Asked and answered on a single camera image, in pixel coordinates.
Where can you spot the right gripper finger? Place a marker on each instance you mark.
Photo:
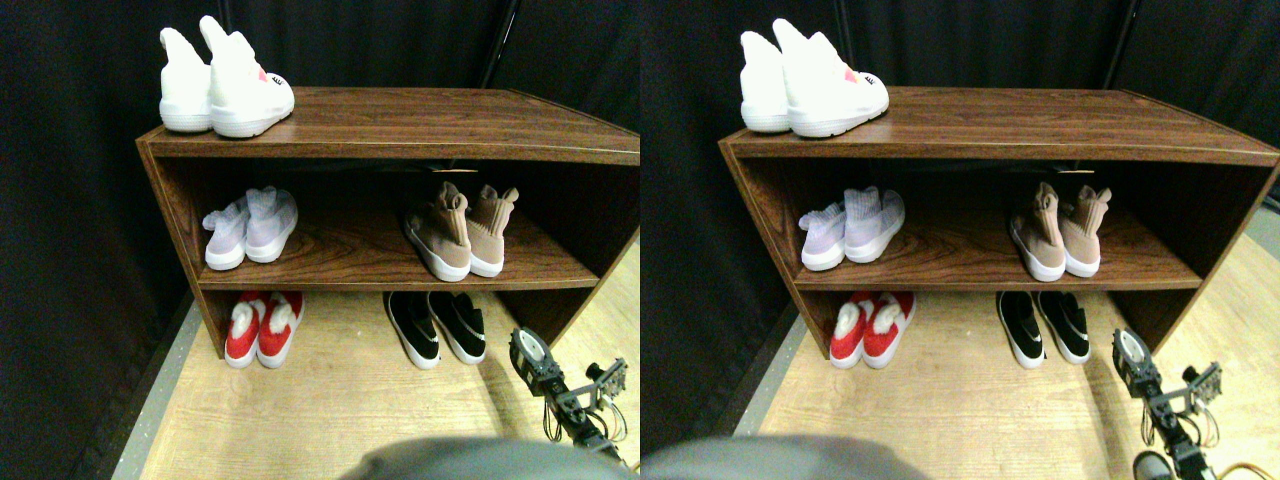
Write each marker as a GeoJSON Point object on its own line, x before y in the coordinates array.
{"type": "Point", "coordinates": [530, 350]}
{"type": "Point", "coordinates": [1133, 350]}

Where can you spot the tan shoe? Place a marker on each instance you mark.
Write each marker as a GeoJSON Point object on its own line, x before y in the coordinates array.
{"type": "Point", "coordinates": [488, 240]}
{"type": "Point", "coordinates": [445, 235]}
{"type": "Point", "coordinates": [1042, 235]}
{"type": "Point", "coordinates": [1083, 240]}

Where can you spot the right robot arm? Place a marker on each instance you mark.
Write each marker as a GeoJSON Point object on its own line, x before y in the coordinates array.
{"type": "Point", "coordinates": [590, 437]}
{"type": "Point", "coordinates": [1185, 440]}

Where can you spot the black shoe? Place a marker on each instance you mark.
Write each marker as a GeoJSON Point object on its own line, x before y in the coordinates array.
{"type": "Point", "coordinates": [1020, 330]}
{"type": "Point", "coordinates": [1066, 328]}
{"type": "Point", "coordinates": [460, 325]}
{"type": "Point", "coordinates": [412, 330]}

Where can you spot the red shoe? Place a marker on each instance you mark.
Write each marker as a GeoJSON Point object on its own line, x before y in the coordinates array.
{"type": "Point", "coordinates": [240, 340]}
{"type": "Point", "coordinates": [846, 342]}
{"type": "Point", "coordinates": [882, 335]}
{"type": "Point", "coordinates": [275, 335]}

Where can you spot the brown shoe rack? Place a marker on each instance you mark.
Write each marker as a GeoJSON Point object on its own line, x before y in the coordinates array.
{"type": "Point", "coordinates": [1000, 120]}
{"type": "Point", "coordinates": [420, 120]}

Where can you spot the lilac shoe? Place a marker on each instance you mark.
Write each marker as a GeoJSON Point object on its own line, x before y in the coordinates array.
{"type": "Point", "coordinates": [226, 240]}
{"type": "Point", "coordinates": [872, 225]}
{"type": "Point", "coordinates": [270, 225]}
{"type": "Point", "coordinates": [822, 245]}

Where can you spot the black curtain stand pole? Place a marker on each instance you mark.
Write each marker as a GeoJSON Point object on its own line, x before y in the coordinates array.
{"type": "Point", "coordinates": [223, 12]}
{"type": "Point", "coordinates": [500, 45]}
{"type": "Point", "coordinates": [1122, 45]}

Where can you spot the white shoe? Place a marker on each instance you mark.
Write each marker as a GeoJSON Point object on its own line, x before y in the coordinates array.
{"type": "Point", "coordinates": [765, 95]}
{"type": "Point", "coordinates": [240, 95]}
{"type": "Point", "coordinates": [185, 95]}
{"type": "Point", "coordinates": [825, 95]}

